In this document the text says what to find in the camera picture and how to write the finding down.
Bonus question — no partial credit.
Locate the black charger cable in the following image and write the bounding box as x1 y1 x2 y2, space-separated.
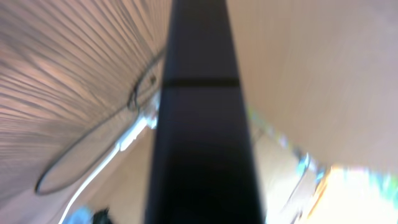
34 46 165 196

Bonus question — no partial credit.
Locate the Samsung Galaxy smartphone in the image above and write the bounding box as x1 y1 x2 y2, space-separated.
144 0 264 223

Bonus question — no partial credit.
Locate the white power strip cord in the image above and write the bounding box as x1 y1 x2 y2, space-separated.
57 90 161 224

